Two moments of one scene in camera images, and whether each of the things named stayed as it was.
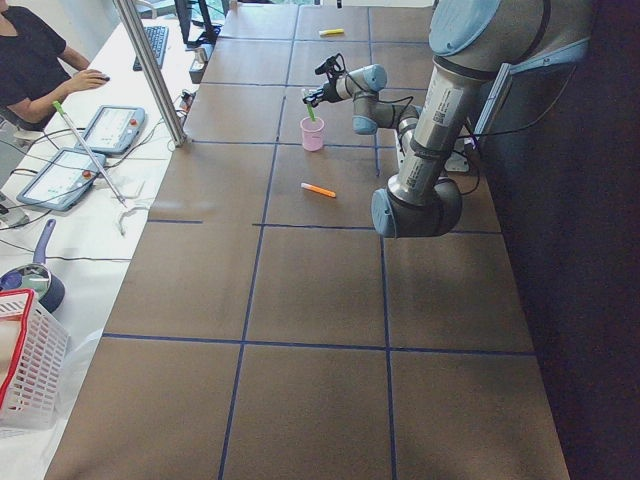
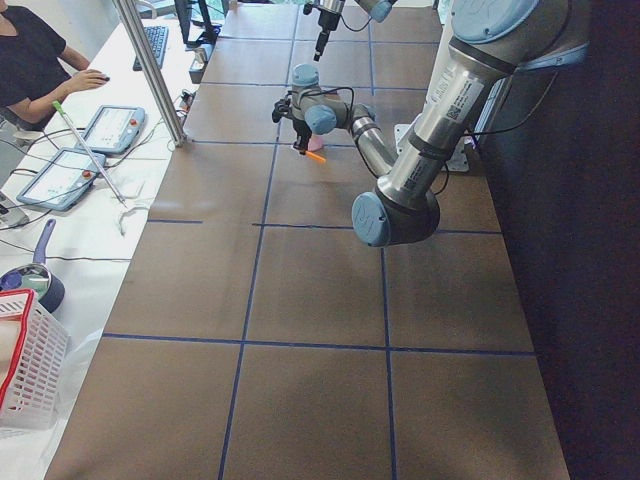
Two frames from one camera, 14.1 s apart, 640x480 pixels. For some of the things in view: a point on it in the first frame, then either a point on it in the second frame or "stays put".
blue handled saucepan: [45, 284] stays put
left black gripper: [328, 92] to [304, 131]
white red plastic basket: [34, 353] stays put
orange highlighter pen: [318, 189] to [315, 157]
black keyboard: [157, 38] stays put
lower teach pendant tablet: [64, 182] stays put
